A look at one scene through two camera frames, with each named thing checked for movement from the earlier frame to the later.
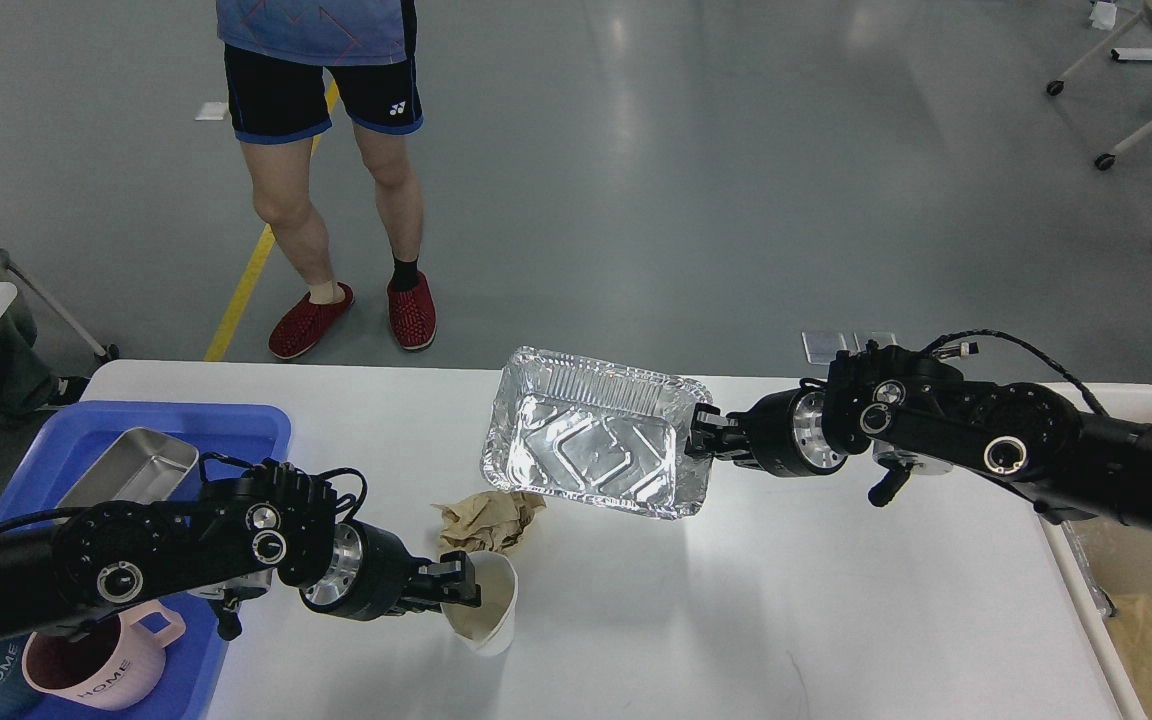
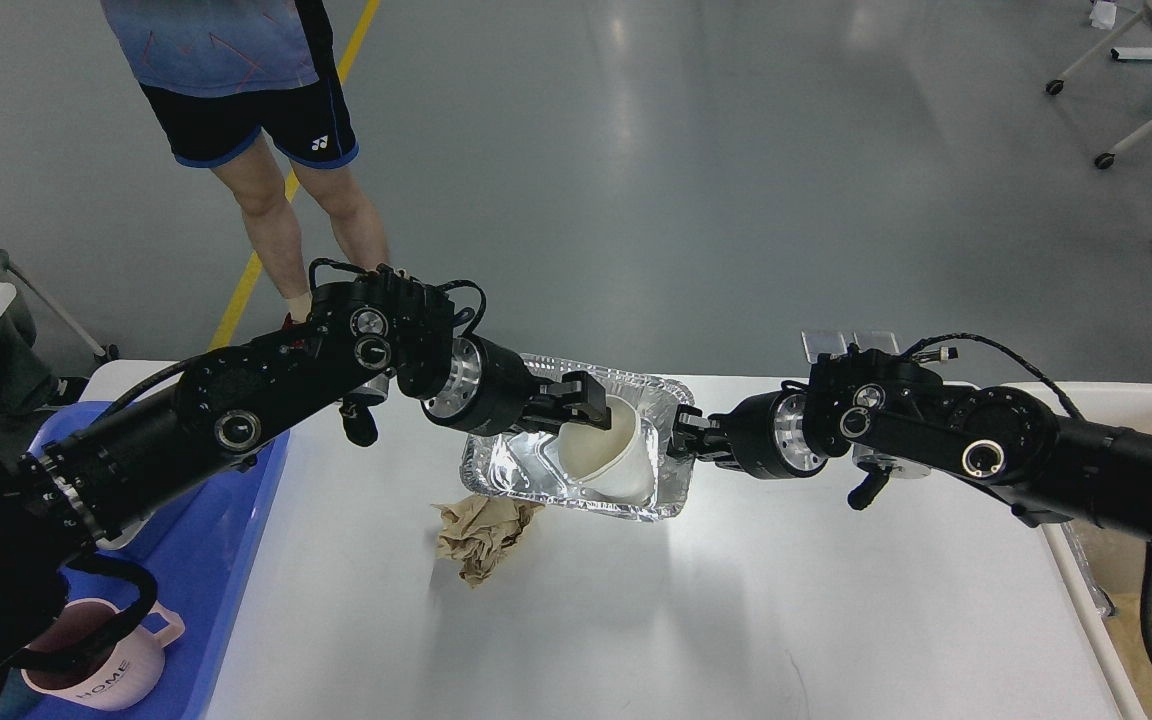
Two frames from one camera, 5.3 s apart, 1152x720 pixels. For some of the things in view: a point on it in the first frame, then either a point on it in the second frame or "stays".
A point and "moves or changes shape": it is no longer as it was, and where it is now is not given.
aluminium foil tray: x=574 y=428 moves or changes shape
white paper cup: x=488 y=628 to x=617 y=462
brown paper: x=486 y=521 stays
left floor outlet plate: x=821 y=347 stays
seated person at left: x=10 y=373 stays
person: x=277 y=57 to x=256 y=89
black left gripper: x=368 y=575 to x=492 y=393
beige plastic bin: x=1119 y=573 stays
